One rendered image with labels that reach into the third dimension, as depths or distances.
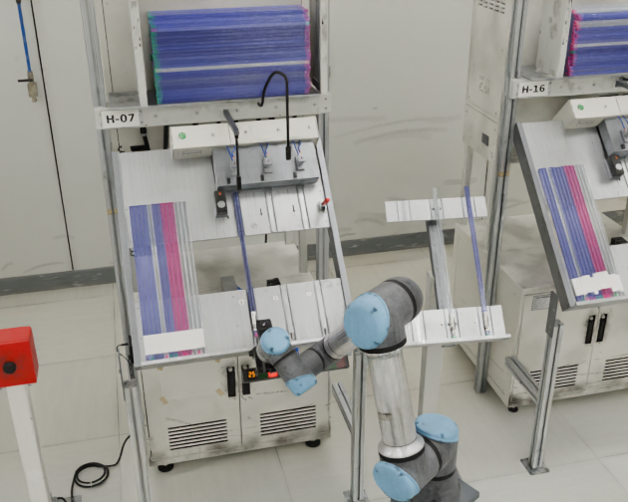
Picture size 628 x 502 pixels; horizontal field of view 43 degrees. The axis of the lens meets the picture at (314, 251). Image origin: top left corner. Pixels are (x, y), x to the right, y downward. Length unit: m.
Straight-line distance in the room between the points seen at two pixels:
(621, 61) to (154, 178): 1.71
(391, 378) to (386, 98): 2.71
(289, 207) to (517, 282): 1.00
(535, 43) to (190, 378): 1.77
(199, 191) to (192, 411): 0.83
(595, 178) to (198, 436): 1.74
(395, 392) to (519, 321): 1.35
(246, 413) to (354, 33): 2.15
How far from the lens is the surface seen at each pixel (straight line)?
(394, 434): 1.95
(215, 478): 3.11
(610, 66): 3.11
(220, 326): 2.49
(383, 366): 1.87
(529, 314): 3.18
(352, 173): 4.48
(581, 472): 3.27
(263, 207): 2.62
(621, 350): 3.52
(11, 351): 2.58
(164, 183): 2.64
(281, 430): 3.09
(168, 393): 2.91
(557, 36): 2.99
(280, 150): 2.65
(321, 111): 2.73
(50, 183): 4.29
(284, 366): 2.13
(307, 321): 2.53
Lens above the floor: 2.07
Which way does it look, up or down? 26 degrees down
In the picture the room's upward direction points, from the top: straight up
